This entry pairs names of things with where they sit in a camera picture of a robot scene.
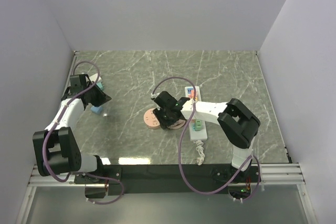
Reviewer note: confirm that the white charger plug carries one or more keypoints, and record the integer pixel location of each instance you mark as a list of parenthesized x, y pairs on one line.
[(95, 77)]

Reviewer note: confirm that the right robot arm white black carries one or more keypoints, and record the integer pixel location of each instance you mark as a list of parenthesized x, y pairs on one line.
[(239, 124)]

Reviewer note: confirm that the blue charger plug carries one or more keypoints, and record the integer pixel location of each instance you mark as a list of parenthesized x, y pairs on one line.
[(96, 109)]

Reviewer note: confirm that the white multicolour power strip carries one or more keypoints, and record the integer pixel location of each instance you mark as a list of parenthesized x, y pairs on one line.
[(197, 128)]

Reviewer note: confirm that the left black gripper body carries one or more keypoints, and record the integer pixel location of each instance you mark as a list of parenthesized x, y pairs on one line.
[(91, 94)]

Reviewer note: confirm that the round pink power socket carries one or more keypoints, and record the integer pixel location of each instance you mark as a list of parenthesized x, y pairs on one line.
[(150, 120)]

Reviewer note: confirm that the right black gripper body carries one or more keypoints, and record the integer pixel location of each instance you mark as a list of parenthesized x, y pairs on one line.
[(163, 116)]

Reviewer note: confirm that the teal charger plug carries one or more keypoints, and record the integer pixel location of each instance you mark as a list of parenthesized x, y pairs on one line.
[(100, 85)]

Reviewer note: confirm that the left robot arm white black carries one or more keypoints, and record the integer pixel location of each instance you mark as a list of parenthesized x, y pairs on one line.
[(56, 151)]

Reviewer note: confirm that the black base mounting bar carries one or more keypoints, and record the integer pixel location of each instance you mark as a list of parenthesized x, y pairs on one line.
[(142, 179)]

